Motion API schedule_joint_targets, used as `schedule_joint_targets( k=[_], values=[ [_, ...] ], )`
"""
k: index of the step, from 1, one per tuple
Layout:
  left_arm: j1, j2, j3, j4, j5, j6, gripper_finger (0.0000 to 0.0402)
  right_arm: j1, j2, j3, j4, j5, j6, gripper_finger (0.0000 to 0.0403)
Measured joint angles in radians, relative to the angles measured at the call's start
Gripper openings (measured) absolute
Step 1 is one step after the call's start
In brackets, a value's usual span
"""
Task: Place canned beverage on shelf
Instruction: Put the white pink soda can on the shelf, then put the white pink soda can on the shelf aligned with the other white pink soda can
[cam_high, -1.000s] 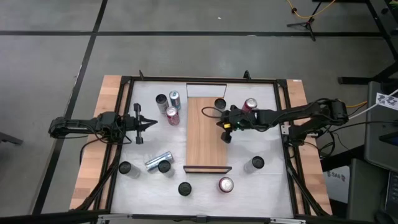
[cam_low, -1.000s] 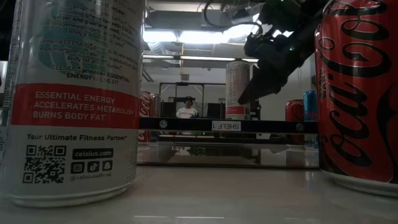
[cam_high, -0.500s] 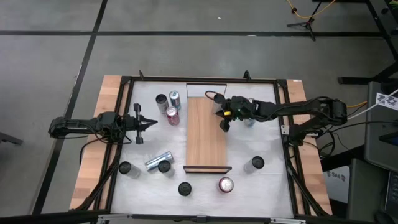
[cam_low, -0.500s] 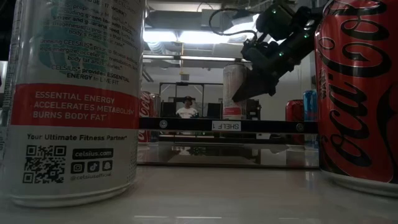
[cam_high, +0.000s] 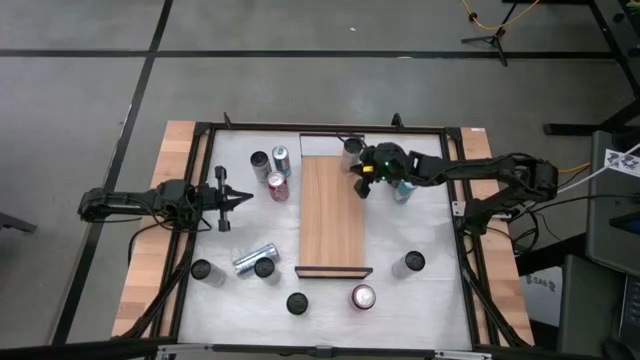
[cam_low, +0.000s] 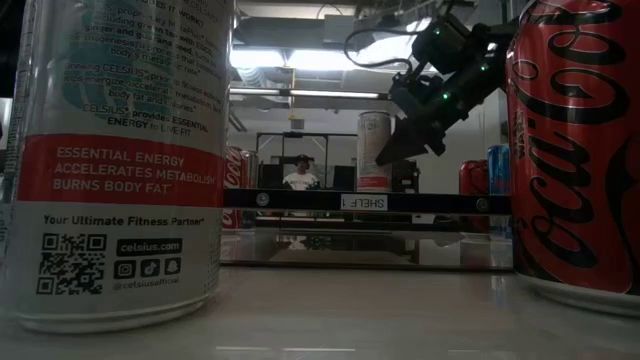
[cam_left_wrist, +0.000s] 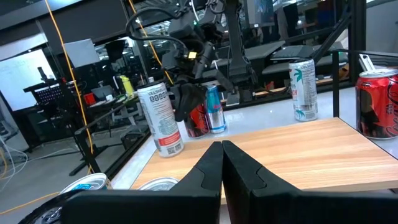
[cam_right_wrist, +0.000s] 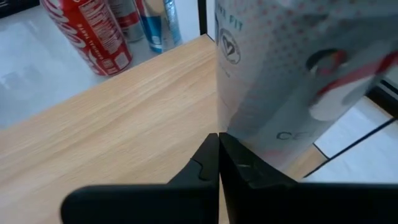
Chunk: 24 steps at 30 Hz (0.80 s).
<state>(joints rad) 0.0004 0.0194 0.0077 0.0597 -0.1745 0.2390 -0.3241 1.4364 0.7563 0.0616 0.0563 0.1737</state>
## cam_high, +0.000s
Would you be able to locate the dark grey desk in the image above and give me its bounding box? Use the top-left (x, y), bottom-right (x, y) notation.
top-left (557, 252), bottom-right (626, 359)

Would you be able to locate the white labelled box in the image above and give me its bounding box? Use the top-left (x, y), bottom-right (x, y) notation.
top-left (518, 264), bottom-right (566, 327)

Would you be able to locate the black left wrist camera cable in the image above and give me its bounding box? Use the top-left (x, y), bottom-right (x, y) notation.
top-left (144, 197), bottom-right (214, 234)

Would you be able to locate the blue silver Red Bull can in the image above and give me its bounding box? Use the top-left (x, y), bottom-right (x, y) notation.
top-left (392, 179), bottom-right (419, 206)
top-left (271, 145), bottom-right (293, 178)

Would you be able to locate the silver slim beverage can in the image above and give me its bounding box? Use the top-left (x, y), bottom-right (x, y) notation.
top-left (232, 242), bottom-right (281, 279)

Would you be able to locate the white slim beverage can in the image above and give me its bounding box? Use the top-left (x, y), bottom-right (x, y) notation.
top-left (189, 258), bottom-right (228, 289)
top-left (253, 256), bottom-right (282, 288)
top-left (249, 150), bottom-right (274, 184)

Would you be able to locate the red Coca-Cola can black lettering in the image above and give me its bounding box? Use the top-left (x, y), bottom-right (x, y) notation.
top-left (350, 283), bottom-right (378, 311)

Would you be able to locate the black power cable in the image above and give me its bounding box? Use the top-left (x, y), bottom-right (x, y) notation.
top-left (126, 219), bottom-right (174, 266)
top-left (499, 192), bottom-right (640, 261)

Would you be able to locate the grey cabinet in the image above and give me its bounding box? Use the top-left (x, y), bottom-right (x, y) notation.
top-left (584, 129), bottom-right (640, 277)

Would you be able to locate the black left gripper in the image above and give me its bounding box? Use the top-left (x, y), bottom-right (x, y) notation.
top-left (197, 166), bottom-right (255, 234)

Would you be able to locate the white cable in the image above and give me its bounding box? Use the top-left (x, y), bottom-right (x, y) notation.
top-left (557, 143), bottom-right (640, 195)

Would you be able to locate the black camera mount crossbar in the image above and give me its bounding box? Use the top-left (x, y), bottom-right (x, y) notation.
top-left (157, 342), bottom-right (494, 360)

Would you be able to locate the black aluminium table frame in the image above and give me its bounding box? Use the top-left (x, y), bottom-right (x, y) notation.
top-left (112, 112), bottom-right (534, 351)

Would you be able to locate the white table mat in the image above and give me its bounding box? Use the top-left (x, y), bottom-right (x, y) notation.
top-left (177, 129), bottom-right (474, 351)

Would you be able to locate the white can palm tree print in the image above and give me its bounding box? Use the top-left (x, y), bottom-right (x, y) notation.
top-left (390, 250), bottom-right (427, 280)

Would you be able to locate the white Celsius can red band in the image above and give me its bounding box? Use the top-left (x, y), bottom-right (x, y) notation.
top-left (340, 136), bottom-right (365, 174)
top-left (285, 291), bottom-right (310, 317)

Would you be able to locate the wooden shelf with black rail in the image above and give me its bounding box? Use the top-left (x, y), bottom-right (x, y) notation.
top-left (294, 132), bottom-right (374, 280)

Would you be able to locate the black tripod stand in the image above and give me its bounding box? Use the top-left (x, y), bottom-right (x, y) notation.
top-left (459, 0), bottom-right (521, 68)

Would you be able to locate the white paper tag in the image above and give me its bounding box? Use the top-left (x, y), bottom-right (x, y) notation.
top-left (603, 148), bottom-right (640, 179)

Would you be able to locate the black computer mouse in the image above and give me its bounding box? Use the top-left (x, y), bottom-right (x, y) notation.
top-left (601, 339), bottom-right (637, 360)

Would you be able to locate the black chair base leg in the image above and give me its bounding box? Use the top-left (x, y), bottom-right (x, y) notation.
top-left (0, 211), bottom-right (39, 235)

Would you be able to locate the yellow extension cable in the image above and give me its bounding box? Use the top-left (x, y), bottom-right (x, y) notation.
top-left (458, 0), bottom-right (542, 31)

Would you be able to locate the black desk leg frame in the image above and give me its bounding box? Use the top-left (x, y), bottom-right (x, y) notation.
top-left (502, 0), bottom-right (640, 137)

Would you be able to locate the red Coca-Cola can white lettering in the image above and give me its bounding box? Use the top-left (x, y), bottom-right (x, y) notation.
top-left (265, 170), bottom-right (291, 203)

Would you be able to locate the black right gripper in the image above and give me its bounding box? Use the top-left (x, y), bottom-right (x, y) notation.
top-left (349, 141), bottom-right (414, 200)

